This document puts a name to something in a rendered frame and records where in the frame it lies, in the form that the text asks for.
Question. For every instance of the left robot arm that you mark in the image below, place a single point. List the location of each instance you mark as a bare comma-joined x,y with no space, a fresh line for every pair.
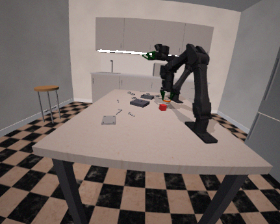
201,107

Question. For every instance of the small red block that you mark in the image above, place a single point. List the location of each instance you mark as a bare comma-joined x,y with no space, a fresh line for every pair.
162,107

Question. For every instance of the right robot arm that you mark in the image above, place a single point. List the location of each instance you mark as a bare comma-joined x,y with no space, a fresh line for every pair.
186,72

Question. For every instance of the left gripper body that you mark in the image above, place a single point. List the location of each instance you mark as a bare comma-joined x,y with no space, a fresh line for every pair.
168,86

